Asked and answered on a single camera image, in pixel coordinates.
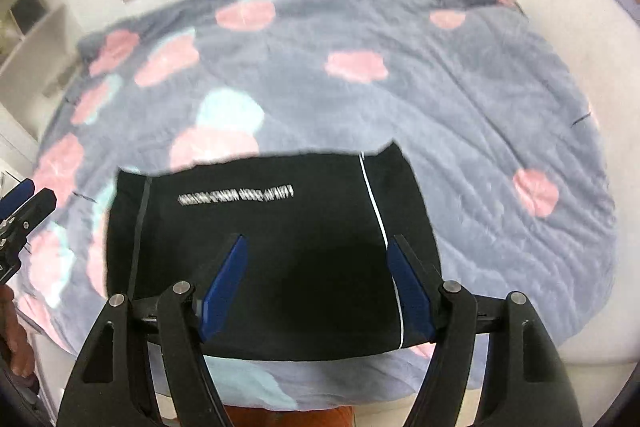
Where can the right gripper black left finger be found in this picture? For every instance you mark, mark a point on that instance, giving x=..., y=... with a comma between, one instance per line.
x=111, y=382

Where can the person's left hand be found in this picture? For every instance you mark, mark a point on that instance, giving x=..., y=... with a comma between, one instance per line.
x=22, y=355

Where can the black jacket with grey piping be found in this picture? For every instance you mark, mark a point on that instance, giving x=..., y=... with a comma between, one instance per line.
x=291, y=257

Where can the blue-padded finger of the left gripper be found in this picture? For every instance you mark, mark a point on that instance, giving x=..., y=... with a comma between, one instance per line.
x=16, y=197

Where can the grey floral fleece blanket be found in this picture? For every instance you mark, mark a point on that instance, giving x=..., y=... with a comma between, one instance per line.
x=502, y=141

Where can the white shelf unit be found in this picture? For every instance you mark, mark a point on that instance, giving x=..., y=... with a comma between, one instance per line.
x=38, y=59

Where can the orange bed base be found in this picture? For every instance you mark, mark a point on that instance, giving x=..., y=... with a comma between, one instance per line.
x=252, y=417

